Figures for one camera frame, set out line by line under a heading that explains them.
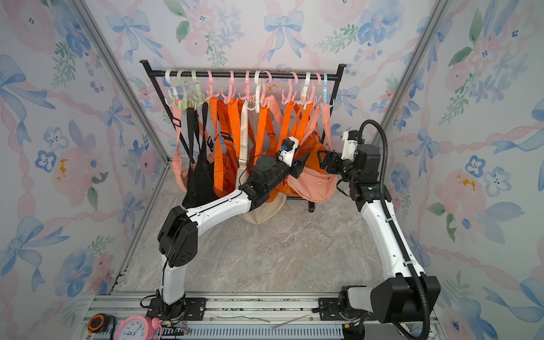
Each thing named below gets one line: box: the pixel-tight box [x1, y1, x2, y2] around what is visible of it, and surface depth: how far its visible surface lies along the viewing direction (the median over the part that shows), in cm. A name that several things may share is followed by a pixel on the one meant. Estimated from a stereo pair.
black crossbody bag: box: [182, 102, 220, 209], surface depth 85 cm
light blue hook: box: [323, 73, 336, 107], surface depth 70 cm
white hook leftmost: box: [164, 68, 177, 107], surface depth 70 cm
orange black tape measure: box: [87, 313, 117, 335], surface depth 71 cm
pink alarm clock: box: [114, 315, 163, 340], surface depth 70 cm
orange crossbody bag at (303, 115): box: [291, 101, 328, 175], surface depth 76 cm
